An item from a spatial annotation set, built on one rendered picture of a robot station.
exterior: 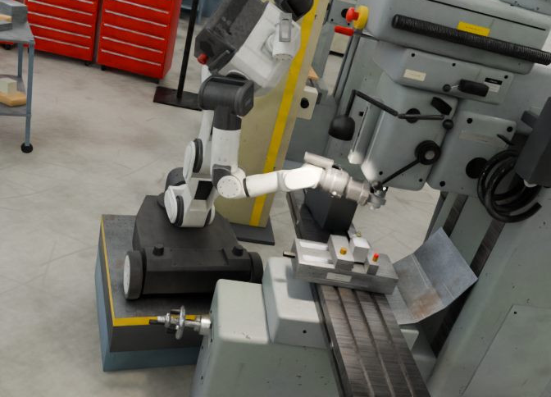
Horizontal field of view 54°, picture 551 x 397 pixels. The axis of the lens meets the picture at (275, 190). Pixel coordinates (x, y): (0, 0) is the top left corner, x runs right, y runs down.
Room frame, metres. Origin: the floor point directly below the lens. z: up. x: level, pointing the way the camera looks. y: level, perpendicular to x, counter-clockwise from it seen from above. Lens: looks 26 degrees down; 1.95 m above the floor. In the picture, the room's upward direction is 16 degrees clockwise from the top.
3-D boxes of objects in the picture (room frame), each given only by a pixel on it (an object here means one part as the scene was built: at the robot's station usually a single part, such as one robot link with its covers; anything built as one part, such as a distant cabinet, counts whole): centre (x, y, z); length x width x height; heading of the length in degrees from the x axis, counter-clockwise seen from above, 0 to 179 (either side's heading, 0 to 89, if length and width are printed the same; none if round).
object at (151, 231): (2.16, 0.35, 0.59); 0.64 x 0.52 x 0.33; 26
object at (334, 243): (1.60, -0.27, 1.01); 0.15 x 0.06 x 0.04; 11
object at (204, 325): (1.50, 0.16, 0.62); 0.16 x 0.12 x 0.12; 104
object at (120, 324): (2.16, 0.35, 0.20); 0.78 x 0.68 x 0.40; 26
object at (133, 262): (1.83, 0.48, 0.50); 0.20 x 0.05 x 0.20; 26
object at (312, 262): (1.61, -0.29, 0.97); 0.35 x 0.15 x 0.11; 101
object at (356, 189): (1.63, -0.23, 1.23); 0.13 x 0.12 x 0.10; 176
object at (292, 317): (1.62, -0.32, 0.78); 0.50 x 0.35 x 0.12; 104
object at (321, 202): (2.01, -0.23, 1.02); 0.22 x 0.12 x 0.20; 24
